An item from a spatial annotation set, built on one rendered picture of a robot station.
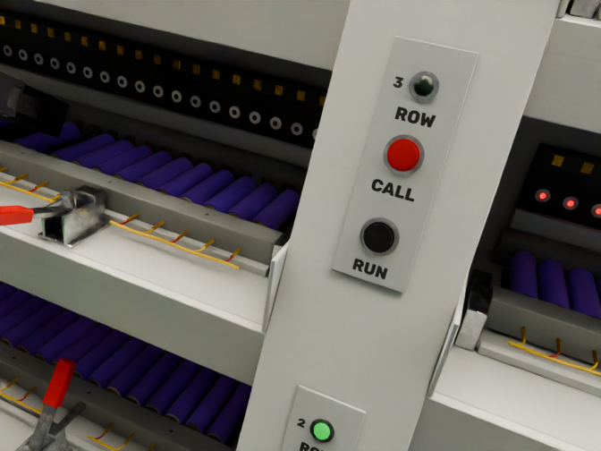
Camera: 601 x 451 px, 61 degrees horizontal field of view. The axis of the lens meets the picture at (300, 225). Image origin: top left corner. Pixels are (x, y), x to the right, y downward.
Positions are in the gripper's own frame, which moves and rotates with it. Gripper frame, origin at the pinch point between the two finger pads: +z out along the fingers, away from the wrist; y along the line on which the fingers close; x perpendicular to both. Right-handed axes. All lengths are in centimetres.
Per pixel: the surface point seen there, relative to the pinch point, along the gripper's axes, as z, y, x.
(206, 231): 0.0, -19.0, 4.6
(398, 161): -7.3, -30.9, -2.2
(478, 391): -2.5, -38.3, 7.9
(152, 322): -2.8, -18.7, 11.0
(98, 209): -1.2, -11.2, 5.5
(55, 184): 0.3, -5.9, 5.0
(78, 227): -2.8, -11.4, 6.9
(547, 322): 1.4, -41.5, 3.2
